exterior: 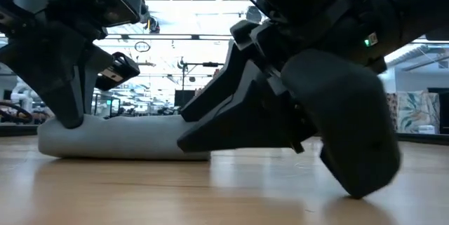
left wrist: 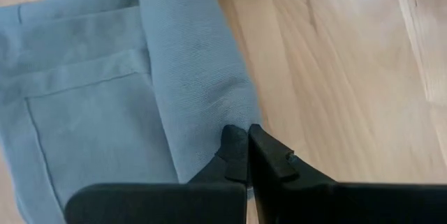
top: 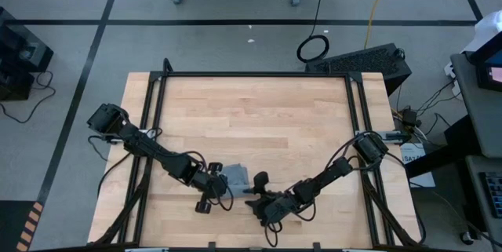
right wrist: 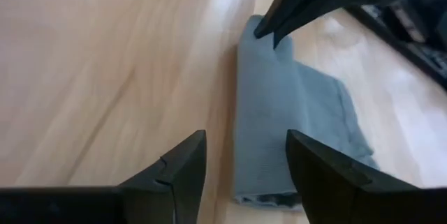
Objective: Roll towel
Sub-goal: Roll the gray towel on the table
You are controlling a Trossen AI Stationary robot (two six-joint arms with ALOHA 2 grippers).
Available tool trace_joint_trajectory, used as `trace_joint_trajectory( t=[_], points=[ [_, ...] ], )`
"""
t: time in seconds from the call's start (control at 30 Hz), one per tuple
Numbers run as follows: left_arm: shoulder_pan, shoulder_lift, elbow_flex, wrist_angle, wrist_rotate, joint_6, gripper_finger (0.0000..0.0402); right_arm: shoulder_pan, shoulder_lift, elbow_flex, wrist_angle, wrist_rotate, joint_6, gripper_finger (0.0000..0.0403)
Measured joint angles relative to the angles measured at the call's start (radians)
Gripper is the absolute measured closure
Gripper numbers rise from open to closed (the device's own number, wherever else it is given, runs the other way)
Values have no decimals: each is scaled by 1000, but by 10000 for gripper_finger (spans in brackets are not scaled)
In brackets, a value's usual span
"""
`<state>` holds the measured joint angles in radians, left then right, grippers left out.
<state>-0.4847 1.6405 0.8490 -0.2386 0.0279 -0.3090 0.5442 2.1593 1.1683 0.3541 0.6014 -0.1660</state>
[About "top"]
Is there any black power adapter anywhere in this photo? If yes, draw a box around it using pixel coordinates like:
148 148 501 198
402 108 420 128

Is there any white printed sheet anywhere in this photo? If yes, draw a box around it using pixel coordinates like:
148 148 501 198
398 141 437 189

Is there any black floor cable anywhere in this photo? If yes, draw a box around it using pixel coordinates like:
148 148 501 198
0 70 57 125

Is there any black orange hazard mat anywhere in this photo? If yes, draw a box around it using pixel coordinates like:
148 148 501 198
0 199 45 252

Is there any grey towel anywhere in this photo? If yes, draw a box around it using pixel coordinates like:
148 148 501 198
219 163 251 199

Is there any black equipment stack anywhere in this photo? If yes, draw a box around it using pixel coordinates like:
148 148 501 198
0 6 55 102

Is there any black metal table frame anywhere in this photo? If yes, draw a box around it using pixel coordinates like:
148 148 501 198
92 69 428 252

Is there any grey desk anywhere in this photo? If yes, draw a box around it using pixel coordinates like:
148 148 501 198
449 53 502 159
464 155 502 252

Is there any thick yellow hanging cable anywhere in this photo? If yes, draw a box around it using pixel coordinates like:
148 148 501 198
362 0 392 51

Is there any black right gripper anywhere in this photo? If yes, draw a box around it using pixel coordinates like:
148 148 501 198
241 170 302 228

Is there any black framed monitor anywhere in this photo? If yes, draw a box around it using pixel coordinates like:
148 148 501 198
467 31 502 93

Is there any black caster wheel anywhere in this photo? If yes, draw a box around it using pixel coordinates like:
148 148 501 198
459 230 475 246

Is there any white power strip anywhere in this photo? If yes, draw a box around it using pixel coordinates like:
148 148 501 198
442 60 460 98

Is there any dark keyboard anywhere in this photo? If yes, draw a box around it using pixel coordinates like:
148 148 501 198
477 170 502 220

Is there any long black hanging cable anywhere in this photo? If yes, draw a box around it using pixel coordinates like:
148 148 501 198
296 0 331 64

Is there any black perforated computer tower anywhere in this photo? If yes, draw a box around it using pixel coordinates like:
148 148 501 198
304 42 413 97

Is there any black desk foot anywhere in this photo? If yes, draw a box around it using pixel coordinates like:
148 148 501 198
403 115 483 179

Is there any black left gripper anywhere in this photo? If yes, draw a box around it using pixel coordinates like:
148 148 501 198
191 160 239 215

